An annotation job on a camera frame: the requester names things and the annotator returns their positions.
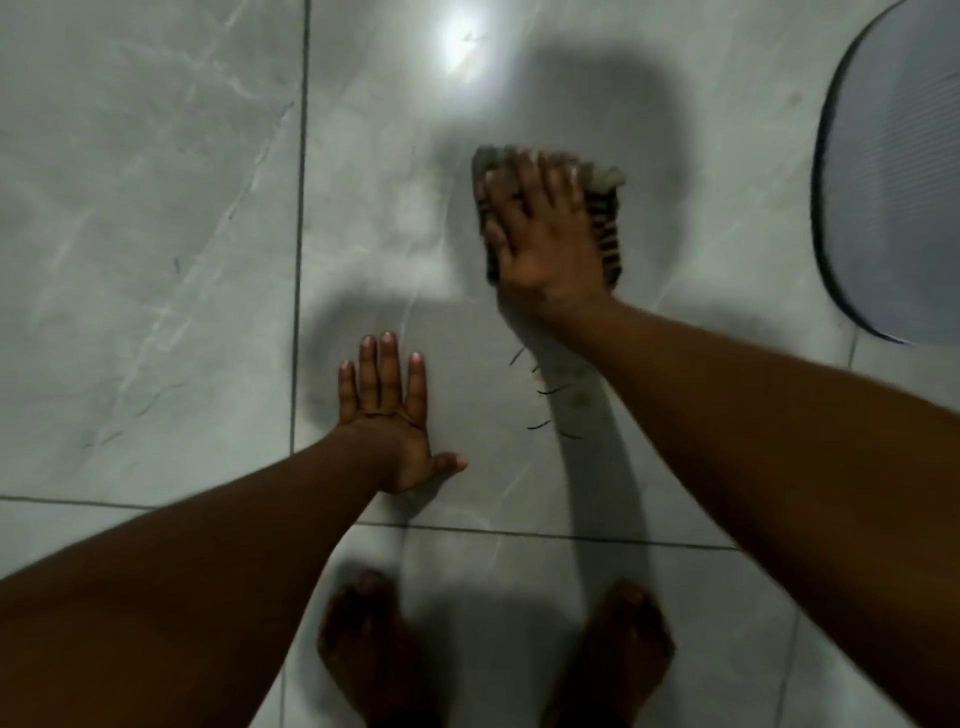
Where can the person's right hand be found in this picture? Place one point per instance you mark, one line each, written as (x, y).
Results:
(551, 251)

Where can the person's left hand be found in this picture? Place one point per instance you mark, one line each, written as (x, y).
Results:
(394, 439)

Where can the person's right thumb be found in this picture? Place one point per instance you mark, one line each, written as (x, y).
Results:
(499, 251)

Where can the person's right little finger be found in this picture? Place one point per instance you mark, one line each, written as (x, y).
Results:
(583, 191)

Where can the person's left little finger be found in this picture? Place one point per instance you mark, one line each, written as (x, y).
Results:
(347, 391)

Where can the person's right middle finger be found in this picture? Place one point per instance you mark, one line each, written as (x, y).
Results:
(531, 184)

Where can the person's left middle finger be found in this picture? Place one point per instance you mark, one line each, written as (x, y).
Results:
(389, 371)

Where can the person's left thumb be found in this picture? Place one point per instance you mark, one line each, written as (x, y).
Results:
(444, 467)

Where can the person's left forearm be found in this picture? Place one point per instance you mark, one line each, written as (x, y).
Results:
(176, 585)

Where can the person's right forearm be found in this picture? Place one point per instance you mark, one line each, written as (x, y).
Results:
(787, 465)

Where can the person's left foot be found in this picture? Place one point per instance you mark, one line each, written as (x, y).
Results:
(371, 649)

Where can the person's foot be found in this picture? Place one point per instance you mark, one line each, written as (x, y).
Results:
(615, 656)
(371, 649)

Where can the person's right foot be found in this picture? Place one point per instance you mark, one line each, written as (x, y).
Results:
(615, 656)

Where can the grey ribbed bath mat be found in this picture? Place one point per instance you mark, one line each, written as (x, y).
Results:
(892, 180)

